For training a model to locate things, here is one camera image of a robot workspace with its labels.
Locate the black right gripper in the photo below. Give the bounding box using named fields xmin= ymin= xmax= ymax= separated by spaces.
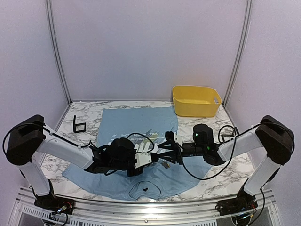
xmin=158 ymin=140 xmax=206 ymax=164

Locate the round blue gold brooch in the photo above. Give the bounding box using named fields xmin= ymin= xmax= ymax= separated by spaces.
xmin=161 ymin=161 xmax=170 ymax=169

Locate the light blue printed t-shirt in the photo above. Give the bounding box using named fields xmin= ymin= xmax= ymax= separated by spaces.
xmin=62 ymin=106 xmax=211 ymax=201

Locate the black display case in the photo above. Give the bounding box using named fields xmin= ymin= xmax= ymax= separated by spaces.
xmin=72 ymin=115 xmax=86 ymax=133
xmin=221 ymin=134 xmax=235 ymax=143

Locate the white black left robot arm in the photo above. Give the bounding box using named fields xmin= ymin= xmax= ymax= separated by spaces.
xmin=2 ymin=115 xmax=158 ymax=211

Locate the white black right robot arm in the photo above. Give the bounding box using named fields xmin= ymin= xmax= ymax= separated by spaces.
xmin=152 ymin=115 xmax=295 ymax=212

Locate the yellow plastic basket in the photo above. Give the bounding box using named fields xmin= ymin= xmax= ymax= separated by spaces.
xmin=172 ymin=85 xmax=222 ymax=117

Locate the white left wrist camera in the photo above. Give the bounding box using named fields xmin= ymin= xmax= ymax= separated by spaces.
xmin=134 ymin=152 xmax=158 ymax=169

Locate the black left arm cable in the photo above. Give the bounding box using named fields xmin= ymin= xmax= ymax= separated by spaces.
xmin=2 ymin=121 xmax=113 ymax=176

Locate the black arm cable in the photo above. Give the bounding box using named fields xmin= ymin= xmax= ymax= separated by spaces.
xmin=2 ymin=121 xmax=113 ymax=176
xmin=180 ymin=125 xmax=266 ymax=212

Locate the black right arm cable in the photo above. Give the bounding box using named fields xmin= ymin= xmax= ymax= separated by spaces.
xmin=180 ymin=125 xmax=266 ymax=212

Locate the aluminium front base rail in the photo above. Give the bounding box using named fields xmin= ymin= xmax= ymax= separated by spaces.
xmin=8 ymin=188 xmax=282 ymax=226

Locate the aluminium frame post right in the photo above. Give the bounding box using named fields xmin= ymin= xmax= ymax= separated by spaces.
xmin=222 ymin=0 xmax=253 ymax=108

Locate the aluminium frame post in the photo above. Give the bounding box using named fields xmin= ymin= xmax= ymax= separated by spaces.
xmin=44 ymin=0 xmax=72 ymax=105
xmin=222 ymin=0 xmax=253 ymax=108

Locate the aluminium frame post left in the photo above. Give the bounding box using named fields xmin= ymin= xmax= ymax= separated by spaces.
xmin=44 ymin=0 xmax=72 ymax=105

